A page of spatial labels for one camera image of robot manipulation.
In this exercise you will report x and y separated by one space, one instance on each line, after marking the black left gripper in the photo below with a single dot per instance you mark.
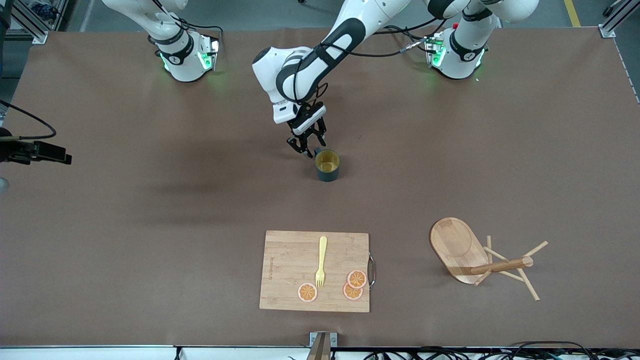
306 136

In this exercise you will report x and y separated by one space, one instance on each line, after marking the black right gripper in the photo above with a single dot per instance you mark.
21 151

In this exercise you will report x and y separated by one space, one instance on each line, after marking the dark green mug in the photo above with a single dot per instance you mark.
328 172

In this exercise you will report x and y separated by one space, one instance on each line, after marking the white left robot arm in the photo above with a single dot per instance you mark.
280 75

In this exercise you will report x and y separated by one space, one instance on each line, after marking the wooden mug tree rack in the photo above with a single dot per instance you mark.
452 242

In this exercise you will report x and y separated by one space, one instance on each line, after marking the yellow plastic fork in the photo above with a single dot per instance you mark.
322 250

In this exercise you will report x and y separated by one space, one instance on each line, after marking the bamboo cutting board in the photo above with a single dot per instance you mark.
285 265

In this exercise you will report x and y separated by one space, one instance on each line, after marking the toy orange slice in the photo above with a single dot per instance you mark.
356 278
307 292
351 294

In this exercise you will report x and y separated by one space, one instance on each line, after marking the brown table cover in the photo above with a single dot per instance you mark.
150 260

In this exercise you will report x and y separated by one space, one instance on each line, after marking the aluminium frame post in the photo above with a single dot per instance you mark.
35 35
607 30

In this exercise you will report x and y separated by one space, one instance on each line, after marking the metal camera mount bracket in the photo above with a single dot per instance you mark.
322 345

